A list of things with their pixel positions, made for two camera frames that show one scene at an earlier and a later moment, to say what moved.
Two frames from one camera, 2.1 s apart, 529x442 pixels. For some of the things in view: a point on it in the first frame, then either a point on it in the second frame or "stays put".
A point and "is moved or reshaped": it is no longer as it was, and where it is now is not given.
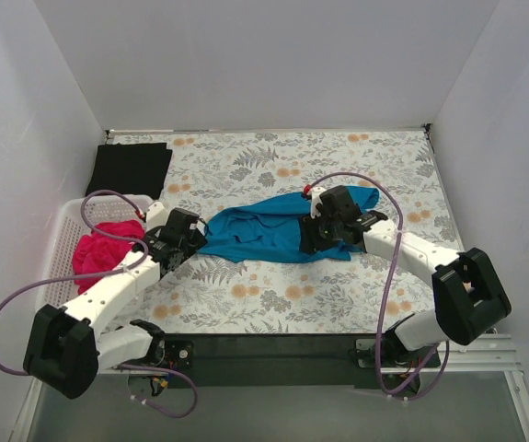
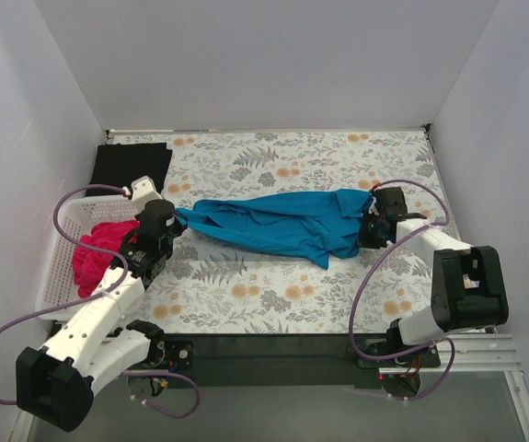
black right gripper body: x=310 y=237 to x=368 y=231
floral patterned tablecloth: x=370 y=293 stays put
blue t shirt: x=269 y=229 is moved or reshaped
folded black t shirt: x=131 y=168 stays put
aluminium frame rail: x=492 y=354 stays put
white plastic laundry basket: x=76 y=217 stays put
